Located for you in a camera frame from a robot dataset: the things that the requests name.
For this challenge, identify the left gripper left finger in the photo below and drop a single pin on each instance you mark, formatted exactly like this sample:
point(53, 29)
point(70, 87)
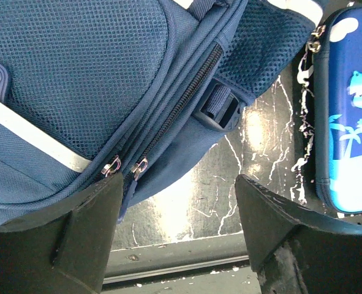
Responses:
point(63, 248)

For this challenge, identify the navy blue student backpack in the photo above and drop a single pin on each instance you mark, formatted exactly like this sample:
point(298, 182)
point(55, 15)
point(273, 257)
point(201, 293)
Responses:
point(145, 88)

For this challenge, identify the blue dinosaur pencil case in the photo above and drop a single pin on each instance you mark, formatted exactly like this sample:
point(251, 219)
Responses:
point(336, 49)

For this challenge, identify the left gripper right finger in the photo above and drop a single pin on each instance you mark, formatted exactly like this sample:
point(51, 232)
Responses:
point(294, 249)

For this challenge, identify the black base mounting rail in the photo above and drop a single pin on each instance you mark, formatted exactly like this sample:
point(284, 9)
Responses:
point(217, 264)

